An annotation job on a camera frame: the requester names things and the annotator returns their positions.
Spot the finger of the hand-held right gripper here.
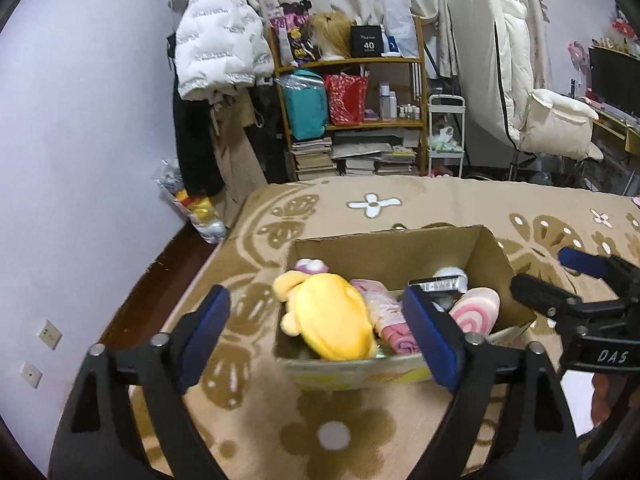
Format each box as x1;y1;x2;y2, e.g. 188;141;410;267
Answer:
557;246;613;281
510;273;586;318

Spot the black monitor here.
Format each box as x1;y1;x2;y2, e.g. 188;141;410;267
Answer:
589;46;640;116

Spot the pink and black printed bag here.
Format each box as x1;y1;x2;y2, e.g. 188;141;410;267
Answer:
270;12;313;66

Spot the stack of books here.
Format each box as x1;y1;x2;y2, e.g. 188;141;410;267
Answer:
291;137;337;181

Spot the pile of papers and books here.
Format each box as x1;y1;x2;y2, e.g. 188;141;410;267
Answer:
332;135;418;177

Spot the wooden shelf rack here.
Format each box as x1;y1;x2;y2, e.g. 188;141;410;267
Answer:
267;15;429;181

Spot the clear plastic bag of toys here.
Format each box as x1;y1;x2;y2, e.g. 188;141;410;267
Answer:
155;159;228;245

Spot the white utility cart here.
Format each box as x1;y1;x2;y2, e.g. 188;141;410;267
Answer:
426;95;467;178

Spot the blonde wig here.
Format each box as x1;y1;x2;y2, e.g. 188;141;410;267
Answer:
309;11;353;60

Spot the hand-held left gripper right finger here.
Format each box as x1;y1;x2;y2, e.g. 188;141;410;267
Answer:
401;285;583;480

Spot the teal storage bag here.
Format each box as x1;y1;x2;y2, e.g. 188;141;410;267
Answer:
280;70;330;141

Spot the black hanging garment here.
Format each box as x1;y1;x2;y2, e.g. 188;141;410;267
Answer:
173;90;224;197

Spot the red patterned gift bag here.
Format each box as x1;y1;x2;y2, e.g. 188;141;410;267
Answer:
323;74;370;127

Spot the black gift box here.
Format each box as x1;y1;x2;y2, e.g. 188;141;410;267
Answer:
350;25;383;58

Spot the pink cloth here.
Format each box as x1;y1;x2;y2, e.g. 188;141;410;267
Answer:
350;279;426;354

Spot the pink swirl plush roll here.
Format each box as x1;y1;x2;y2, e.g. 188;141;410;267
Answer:
448;287;501;336

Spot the pink desk fan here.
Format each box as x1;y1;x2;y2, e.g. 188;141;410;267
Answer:
567;41;591;96

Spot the wooden desk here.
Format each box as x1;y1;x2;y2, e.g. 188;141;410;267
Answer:
585;105;640;196

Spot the white padded recliner chair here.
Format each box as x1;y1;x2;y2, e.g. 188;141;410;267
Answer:
447;0;604;162

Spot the white fluffy plush toy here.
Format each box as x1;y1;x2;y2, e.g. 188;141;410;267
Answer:
431;266;469;293

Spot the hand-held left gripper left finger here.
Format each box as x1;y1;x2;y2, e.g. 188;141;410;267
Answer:
49;285;232;480

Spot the cardboard box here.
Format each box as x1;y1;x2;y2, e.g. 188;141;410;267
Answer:
272;225;538;393

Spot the beige patterned blanket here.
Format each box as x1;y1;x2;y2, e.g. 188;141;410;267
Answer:
97;176;640;480

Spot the beige hanging coat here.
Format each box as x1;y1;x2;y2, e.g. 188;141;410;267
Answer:
210;94;269;223

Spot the group of cosmetic bottles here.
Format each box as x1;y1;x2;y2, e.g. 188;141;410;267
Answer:
377;82;426;122

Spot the white puffer jacket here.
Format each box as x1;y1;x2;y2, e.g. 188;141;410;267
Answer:
175;0;275;102

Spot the black rectangular item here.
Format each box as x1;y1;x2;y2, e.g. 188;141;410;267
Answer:
409;278;462;295

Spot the wall socket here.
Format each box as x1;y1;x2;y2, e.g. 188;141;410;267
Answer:
20;361;43;389
39;320;63;351

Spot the yellow plush toy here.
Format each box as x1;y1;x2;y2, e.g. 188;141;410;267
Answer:
272;258;379;362

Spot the white plastic bag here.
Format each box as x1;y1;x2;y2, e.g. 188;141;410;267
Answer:
382;0;418;58

